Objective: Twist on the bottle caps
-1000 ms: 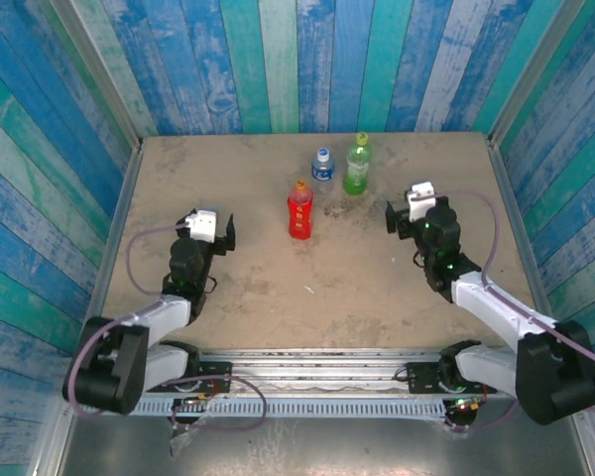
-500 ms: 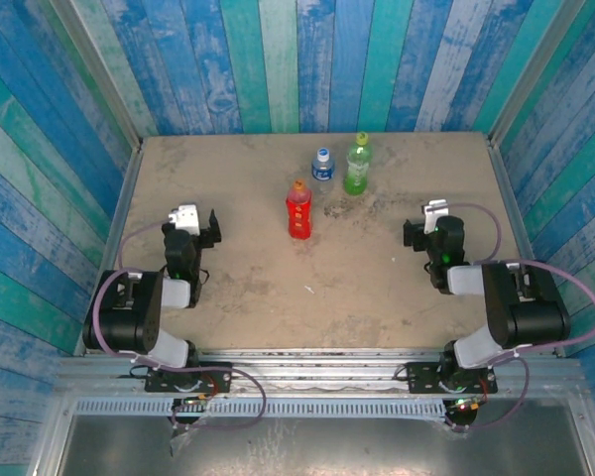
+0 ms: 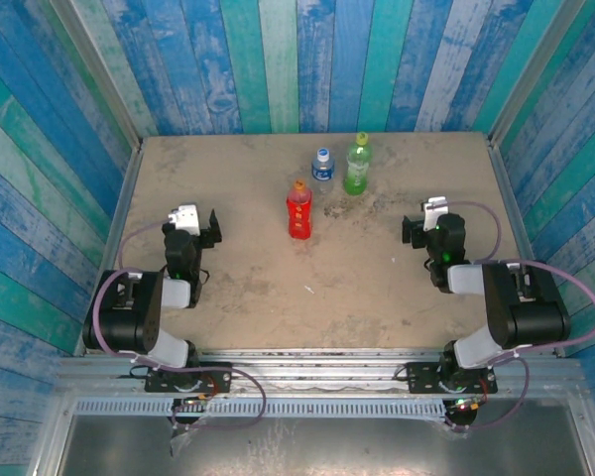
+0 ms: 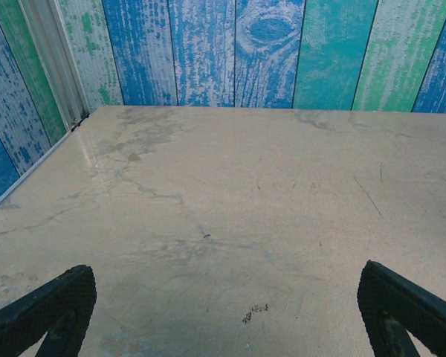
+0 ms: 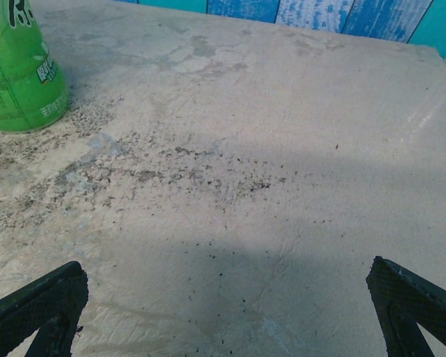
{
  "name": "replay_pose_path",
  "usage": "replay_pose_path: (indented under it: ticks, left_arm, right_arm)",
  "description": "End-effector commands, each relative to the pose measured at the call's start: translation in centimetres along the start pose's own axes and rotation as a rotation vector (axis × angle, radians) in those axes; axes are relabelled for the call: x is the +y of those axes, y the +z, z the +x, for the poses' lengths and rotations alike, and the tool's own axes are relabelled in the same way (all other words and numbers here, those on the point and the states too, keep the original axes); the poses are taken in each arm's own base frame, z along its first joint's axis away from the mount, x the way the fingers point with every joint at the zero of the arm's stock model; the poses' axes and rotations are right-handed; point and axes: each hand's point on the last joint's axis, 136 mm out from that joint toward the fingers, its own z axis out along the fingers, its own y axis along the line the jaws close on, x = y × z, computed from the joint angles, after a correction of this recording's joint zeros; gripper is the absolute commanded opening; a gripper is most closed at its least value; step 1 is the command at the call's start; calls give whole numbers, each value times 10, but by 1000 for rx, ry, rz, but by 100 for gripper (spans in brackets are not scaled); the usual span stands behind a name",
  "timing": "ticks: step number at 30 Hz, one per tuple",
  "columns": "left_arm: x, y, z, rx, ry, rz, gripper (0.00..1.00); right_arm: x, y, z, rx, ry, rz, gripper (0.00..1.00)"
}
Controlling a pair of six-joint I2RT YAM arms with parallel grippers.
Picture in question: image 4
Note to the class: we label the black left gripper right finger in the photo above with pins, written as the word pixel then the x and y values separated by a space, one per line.
pixel 390 305

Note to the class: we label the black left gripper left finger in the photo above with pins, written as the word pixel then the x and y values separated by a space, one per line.
pixel 29 323

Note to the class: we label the aluminium table edge rail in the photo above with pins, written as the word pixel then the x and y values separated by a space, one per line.
pixel 29 173

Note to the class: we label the aluminium corner post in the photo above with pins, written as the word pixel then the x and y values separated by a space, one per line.
pixel 52 56

